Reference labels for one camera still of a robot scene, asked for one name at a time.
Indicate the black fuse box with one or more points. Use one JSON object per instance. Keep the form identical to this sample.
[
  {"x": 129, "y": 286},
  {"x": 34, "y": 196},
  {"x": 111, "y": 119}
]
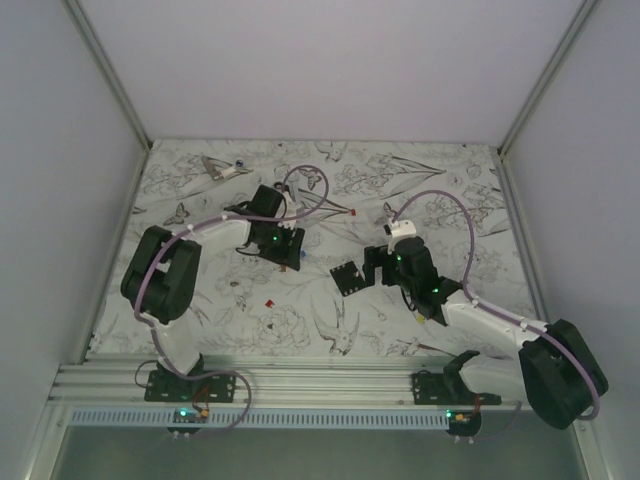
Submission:
[{"x": 348, "y": 278}]

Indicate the left controller board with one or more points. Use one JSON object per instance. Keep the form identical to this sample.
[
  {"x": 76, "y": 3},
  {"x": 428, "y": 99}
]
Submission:
[{"x": 190, "y": 416}]

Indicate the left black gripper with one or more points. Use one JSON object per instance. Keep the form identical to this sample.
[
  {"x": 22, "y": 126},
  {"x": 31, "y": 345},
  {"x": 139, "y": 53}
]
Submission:
[{"x": 287, "y": 255}]

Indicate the floral patterned mat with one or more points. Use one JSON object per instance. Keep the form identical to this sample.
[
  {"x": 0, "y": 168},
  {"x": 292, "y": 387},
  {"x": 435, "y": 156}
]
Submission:
[{"x": 451, "y": 192}]

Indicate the white slotted cable duct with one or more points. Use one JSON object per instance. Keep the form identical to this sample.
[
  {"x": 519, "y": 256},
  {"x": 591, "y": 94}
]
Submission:
[{"x": 266, "y": 418}]

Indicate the right controller board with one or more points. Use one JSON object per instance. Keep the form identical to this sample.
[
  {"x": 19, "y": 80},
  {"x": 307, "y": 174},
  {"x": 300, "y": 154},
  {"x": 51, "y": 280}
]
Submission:
[{"x": 463, "y": 423}]

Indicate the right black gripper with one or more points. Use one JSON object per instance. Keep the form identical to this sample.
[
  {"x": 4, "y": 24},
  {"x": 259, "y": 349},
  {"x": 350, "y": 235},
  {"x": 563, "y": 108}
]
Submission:
[{"x": 377, "y": 257}]

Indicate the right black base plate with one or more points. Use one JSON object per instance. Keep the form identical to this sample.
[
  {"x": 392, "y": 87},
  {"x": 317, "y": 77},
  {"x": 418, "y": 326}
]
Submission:
[{"x": 442, "y": 389}]

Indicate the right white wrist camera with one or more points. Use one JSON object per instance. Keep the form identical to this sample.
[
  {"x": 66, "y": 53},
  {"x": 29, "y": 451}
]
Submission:
[{"x": 399, "y": 230}]

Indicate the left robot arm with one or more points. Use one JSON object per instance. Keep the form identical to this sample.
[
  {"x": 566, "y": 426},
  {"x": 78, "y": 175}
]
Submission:
[{"x": 160, "y": 280}]

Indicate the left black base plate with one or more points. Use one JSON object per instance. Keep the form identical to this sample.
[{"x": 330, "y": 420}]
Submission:
[{"x": 164, "y": 386}]

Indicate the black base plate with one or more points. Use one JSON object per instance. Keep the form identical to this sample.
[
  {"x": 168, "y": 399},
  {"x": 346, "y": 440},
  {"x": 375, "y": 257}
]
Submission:
[
  {"x": 164, "y": 386},
  {"x": 442, "y": 389}
]

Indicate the aluminium rail frame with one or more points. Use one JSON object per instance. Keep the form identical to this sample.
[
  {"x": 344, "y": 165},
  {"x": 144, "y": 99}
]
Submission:
[{"x": 298, "y": 382}]

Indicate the controller board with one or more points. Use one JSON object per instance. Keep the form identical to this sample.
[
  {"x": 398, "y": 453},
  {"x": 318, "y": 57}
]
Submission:
[
  {"x": 190, "y": 416},
  {"x": 463, "y": 423}
]

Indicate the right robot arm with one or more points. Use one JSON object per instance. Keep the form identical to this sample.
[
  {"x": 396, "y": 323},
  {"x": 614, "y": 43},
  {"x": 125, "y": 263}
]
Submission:
[{"x": 547, "y": 365}]

